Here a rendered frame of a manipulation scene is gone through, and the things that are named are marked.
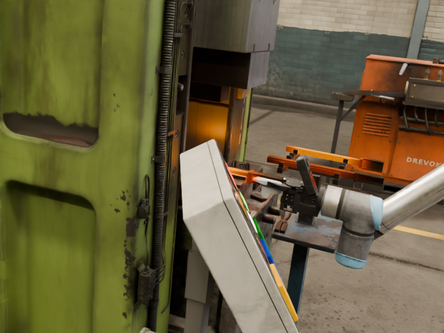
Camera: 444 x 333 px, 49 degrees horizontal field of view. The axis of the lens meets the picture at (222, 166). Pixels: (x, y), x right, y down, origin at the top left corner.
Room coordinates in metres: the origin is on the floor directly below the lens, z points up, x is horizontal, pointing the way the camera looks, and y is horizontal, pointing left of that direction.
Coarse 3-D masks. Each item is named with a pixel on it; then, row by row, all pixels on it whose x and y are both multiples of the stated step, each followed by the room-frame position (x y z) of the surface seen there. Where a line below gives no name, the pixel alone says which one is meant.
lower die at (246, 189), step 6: (240, 168) 1.47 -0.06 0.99; (180, 174) 1.37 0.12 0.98; (234, 174) 1.38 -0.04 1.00; (180, 180) 1.33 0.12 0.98; (234, 180) 1.35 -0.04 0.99; (240, 180) 1.36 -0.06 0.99; (180, 186) 1.32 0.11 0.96; (240, 186) 1.32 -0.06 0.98; (246, 186) 1.39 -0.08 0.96; (252, 186) 1.46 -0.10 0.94; (180, 192) 1.32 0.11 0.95; (240, 192) 1.33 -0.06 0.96; (246, 192) 1.40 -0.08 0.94; (246, 198) 1.41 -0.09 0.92
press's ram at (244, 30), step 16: (208, 0) 1.26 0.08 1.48; (224, 0) 1.25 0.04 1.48; (240, 0) 1.23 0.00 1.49; (256, 0) 1.27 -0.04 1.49; (272, 0) 1.42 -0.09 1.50; (208, 16) 1.26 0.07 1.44; (224, 16) 1.25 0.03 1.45; (240, 16) 1.23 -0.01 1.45; (256, 16) 1.28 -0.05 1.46; (272, 16) 1.44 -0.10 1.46; (208, 32) 1.26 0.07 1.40; (224, 32) 1.24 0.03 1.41; (240, 32) 1.23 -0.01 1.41; (256, 32) 1.30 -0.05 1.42; (272, 32) 1.47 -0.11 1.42; (208, 48) 1.26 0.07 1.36; (224, 48) 1.24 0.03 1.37; (240, 48) 1.23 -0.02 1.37; (256, 48) 1.32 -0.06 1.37; (272, 48) 1.49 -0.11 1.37
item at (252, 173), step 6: (234, 168) 1.41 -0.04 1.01; (240, 174) 1.38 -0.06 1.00; (246, 174) 1.38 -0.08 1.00; (252, 174) 1.37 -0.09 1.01; (258, 174) 1.37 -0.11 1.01; (264, 174) 1.37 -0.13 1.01; (270, 174) 1.38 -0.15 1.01; (246, 180) 1.37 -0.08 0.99; (252, 180) 1.38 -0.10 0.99; (282, 180) 1.36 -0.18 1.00
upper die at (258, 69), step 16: (192, 64) 1.32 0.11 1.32; (208, 64) 1.31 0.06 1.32; (224, 64) 1.29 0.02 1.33; (240, 64) 1.28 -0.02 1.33; (256, 64) 1.34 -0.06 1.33; (192, 80) 1.32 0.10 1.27; (208, 80) 1.31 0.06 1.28; (224, 80) 1.29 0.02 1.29; (240, 80) 1.28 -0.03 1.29; (256, 80) 1.36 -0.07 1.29
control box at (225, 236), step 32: (192, 160) 0.89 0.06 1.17; (224, 160) 0.89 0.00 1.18; (192, 192) 0.72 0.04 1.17; (224, 192) 0.67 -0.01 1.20; (192, 224) 0.64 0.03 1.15; (224, 224) 0.64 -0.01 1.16; (224, 256) 0.64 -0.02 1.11; (256, 256) 0.65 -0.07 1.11; (224, 288) 0.64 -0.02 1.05; (256, 288) 0.65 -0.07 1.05; (256, 320) 0.65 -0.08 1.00; (288, 320) 0.66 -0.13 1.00
